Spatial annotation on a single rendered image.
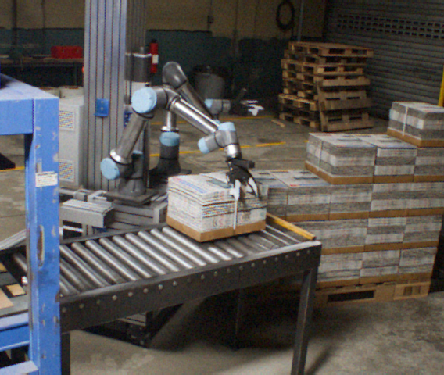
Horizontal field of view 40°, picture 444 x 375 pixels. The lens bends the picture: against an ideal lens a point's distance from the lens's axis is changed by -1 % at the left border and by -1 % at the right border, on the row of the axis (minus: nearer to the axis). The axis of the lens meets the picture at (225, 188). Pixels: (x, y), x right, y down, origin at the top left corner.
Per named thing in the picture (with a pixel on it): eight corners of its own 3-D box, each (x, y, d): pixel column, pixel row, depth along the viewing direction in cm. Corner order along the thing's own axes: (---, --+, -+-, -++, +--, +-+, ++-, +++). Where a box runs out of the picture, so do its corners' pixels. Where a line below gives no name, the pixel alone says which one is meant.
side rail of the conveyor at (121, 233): (246, 228, 332) (248, 207, 329) (252, 232, 328) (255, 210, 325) (-6, 276, 254) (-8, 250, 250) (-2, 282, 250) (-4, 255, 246)
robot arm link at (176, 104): (159, 99, 317) (232, 151, 302) (145, 101, 308) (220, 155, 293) (166, 80, 312) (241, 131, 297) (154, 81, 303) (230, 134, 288)
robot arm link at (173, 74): (175, 61, 355) (227, 126, 370) (174, 59, 365) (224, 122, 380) (159, 74, 356) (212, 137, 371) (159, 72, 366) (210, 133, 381)
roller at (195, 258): (156, 237, 292) (157, 226, 291) (214, 274, 257) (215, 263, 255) (148, 238, 290) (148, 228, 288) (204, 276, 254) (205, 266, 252)
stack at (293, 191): (212, 289, 411) (221, 169, 387) (363, 276, 450) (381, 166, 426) (231, 317, 376) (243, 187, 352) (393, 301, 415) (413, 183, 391)
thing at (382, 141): (348, 134, 407) (348, 133, 407) (384, 135, 417) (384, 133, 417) (379, 148, 374) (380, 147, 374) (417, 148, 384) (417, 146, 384)
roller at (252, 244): (215, 221, 311) (209, 216, 308) (276, 255, 276) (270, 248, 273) (209, 229, 310) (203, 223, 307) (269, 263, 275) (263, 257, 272)
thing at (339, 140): (308, 134, 399) (308, 132, 399) (346, 134, 409) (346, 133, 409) (336, 148, 366) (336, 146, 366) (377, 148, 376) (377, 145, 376)
